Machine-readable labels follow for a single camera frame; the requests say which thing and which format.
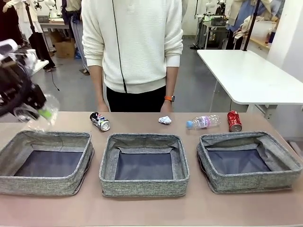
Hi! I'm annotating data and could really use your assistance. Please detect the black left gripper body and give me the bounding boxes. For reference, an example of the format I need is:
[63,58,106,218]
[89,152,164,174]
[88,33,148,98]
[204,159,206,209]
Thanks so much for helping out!
[0,56,47,116]

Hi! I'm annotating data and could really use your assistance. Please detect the crushed Pepsi can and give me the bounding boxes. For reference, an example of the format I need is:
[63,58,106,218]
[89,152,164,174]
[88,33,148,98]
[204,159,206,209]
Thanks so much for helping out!
[89,112,111,132]

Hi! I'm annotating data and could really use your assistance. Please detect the clear bottle with pink label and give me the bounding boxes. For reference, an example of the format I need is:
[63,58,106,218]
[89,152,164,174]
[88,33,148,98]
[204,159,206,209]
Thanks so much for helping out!
[186,114,222,130]

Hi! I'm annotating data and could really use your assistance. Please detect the crushed red cola can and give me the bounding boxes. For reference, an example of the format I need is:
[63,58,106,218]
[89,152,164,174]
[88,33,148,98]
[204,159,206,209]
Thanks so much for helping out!
[227,110,243,132]

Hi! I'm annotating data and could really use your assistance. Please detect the person's left forearm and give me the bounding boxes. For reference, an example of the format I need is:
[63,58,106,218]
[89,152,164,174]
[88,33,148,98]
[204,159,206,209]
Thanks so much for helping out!
[164,66,180,97]

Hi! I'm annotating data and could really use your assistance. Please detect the person's right forearm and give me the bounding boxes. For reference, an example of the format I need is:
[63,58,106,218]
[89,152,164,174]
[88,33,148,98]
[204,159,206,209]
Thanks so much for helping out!
[88,65,107,106]

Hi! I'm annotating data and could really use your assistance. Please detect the person's right hand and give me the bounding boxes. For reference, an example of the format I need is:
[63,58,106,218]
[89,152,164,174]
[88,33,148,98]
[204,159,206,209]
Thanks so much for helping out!
[97,101,109,113]

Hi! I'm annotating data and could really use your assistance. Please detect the person's left hand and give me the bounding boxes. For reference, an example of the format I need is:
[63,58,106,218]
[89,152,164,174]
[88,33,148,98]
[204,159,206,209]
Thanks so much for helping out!
[160,101,173,113]

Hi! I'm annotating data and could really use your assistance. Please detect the small white side table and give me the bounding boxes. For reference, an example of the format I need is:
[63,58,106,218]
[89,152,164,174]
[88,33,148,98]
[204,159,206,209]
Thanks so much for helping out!
[30,60,50,76]

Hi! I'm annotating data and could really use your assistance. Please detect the black tripod stand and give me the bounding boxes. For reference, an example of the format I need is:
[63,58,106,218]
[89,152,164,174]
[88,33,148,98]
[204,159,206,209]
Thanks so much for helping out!
[23,0,57,70]

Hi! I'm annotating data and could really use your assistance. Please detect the brown cardboard box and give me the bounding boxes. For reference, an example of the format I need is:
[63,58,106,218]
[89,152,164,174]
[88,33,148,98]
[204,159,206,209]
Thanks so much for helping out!
[54,39,76,59]

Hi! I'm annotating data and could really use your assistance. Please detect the black dress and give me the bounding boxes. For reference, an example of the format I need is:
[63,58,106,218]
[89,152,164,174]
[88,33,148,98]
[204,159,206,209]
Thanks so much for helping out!
[0,0,23,47]

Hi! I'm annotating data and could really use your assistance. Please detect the grey fabric basket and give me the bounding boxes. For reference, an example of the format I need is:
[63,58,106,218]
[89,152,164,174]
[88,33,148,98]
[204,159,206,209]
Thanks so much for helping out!
[0,130,95,196]
[98,132,190,198]
[196,131,296,194]

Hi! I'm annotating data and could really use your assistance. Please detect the wooden top workbench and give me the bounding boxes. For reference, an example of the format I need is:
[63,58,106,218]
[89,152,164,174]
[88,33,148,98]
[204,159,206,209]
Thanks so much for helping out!
[39,18,71,31]

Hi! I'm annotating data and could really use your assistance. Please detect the black trousers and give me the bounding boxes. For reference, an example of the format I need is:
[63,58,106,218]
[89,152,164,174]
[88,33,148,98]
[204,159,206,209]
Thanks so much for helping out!
[103,84,168,113]

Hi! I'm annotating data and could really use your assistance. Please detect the white knit sweater torso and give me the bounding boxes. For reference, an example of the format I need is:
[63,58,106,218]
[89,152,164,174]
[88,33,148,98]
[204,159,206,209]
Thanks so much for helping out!
[81,0,184,94]

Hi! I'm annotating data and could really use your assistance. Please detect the crumpled white paper ball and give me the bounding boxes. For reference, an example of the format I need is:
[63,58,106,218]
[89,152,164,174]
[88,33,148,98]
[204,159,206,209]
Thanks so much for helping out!
[157,115,173,125]

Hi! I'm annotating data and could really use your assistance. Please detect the white mannequin torso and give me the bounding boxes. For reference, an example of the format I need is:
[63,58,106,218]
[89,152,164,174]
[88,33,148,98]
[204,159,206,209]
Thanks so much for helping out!
[205,1,215,15]

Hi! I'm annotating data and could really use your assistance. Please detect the large white table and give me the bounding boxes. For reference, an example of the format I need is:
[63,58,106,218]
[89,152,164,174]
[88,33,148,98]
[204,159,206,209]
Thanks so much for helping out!
[196,49,303,119]

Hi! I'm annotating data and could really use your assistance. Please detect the black vertical pole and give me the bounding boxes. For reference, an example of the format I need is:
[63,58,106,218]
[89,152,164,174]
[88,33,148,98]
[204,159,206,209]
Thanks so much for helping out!
[242,0,261,52]

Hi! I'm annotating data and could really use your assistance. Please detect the black floor cable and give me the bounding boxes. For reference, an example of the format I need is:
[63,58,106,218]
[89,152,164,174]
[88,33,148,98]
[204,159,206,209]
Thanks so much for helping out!
[50,68,60,92]

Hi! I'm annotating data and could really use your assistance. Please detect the thin black lanyard cable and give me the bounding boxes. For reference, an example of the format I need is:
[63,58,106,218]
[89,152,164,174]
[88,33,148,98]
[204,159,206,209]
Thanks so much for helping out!
[111,0,128,94]

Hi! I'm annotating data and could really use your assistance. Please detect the black wire basket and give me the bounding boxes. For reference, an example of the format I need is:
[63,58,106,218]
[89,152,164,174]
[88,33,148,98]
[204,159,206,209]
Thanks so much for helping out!
[210,17,230,27]

